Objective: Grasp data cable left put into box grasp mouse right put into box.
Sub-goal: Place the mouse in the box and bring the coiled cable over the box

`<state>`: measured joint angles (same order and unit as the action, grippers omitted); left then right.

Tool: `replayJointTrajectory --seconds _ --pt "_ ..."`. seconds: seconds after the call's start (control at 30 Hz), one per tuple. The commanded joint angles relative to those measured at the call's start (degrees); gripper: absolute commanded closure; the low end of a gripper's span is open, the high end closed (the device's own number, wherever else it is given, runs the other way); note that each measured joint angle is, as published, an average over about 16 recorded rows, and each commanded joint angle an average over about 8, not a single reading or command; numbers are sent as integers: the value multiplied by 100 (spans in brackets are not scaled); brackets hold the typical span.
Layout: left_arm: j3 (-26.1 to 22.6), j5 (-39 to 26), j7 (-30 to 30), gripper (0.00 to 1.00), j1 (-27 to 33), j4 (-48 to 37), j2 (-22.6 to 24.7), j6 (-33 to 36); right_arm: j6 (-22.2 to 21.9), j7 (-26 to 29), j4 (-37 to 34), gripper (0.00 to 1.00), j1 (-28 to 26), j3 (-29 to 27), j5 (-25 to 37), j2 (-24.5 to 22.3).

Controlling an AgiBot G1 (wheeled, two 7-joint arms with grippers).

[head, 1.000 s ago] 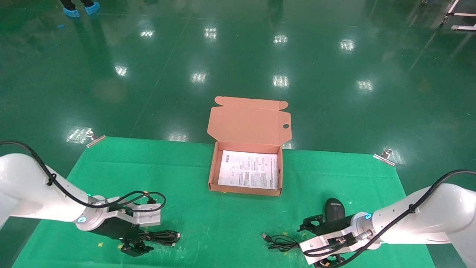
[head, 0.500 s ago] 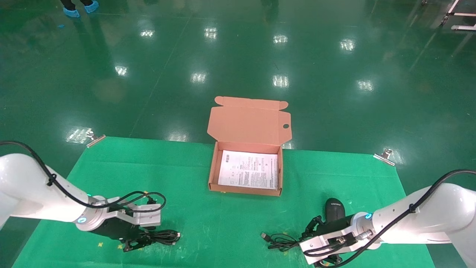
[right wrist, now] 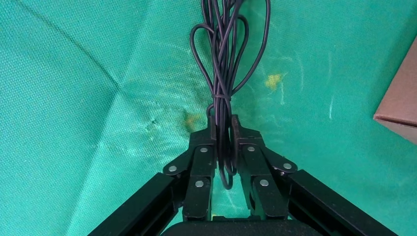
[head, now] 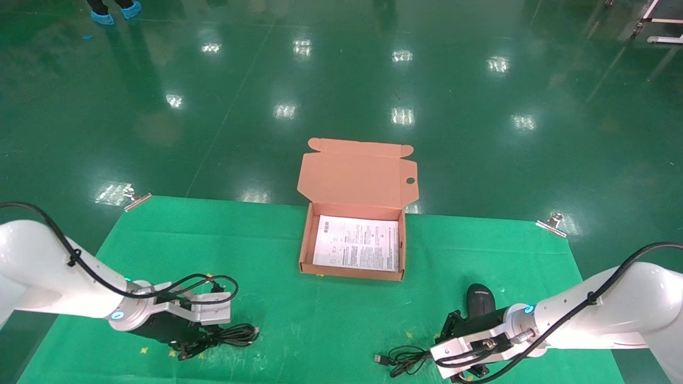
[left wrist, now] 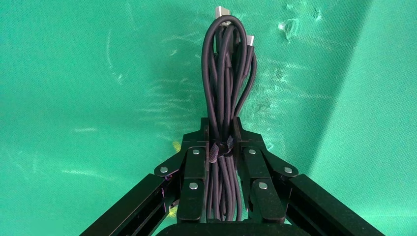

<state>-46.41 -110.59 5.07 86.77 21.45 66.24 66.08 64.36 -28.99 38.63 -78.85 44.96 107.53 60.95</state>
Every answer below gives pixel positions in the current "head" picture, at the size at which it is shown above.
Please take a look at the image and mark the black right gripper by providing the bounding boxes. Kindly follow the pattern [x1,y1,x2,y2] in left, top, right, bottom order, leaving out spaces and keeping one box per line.
[434,307,512,384]

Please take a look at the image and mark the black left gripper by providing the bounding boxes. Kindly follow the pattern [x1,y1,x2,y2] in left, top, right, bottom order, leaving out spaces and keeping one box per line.
[128,314,227,360]

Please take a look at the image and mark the black data cable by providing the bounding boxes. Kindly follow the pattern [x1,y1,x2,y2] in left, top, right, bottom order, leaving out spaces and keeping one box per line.
[179,323,261,359]

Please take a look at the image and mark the black wired computer mouse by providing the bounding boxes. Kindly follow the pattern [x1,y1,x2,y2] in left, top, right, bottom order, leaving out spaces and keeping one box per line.
[374,284,496,378]

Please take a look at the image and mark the orange cardboard box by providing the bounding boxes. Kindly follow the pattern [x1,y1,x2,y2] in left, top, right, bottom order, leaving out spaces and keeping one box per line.
[297,138,419,282]

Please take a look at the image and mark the green table mat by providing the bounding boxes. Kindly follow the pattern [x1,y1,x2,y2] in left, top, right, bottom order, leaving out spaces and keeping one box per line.
[16,196,626,384]

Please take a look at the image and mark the white printed paper sheet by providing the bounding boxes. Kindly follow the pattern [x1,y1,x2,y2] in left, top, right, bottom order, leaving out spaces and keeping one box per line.
[312,215,400,273]

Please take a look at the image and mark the silver binder clip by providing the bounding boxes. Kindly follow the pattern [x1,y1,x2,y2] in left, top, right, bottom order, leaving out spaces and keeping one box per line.
[535,213,567,238]
[123,185,153,212]

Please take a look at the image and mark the person legs black trousers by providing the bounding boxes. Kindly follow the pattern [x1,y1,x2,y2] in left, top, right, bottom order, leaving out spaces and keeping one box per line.
[87,0,135,14]

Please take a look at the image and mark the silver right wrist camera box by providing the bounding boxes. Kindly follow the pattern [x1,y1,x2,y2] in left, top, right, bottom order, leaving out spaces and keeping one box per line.
[429,319,517,380]

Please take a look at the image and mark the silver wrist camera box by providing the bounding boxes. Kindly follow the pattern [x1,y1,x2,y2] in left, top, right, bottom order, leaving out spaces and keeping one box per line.
[429,319,517,380]
[154,291,233,326]

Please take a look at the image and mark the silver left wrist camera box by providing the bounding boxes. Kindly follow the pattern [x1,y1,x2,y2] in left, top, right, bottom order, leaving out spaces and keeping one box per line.
[154,291,233,326]

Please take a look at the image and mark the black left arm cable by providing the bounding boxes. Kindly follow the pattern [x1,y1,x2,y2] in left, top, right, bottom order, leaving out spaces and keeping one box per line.
[0,202,240,306]

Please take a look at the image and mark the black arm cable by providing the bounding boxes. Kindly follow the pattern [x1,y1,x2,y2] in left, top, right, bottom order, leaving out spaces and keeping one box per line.
[435,242,683,384]
[0,202,240,306]

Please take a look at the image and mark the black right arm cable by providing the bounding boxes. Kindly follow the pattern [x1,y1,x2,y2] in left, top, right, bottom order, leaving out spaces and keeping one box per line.
[435,242,683,384]

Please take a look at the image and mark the white metal rack frame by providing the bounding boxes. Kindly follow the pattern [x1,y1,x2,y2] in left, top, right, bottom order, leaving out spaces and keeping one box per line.
[632,0,683,45]

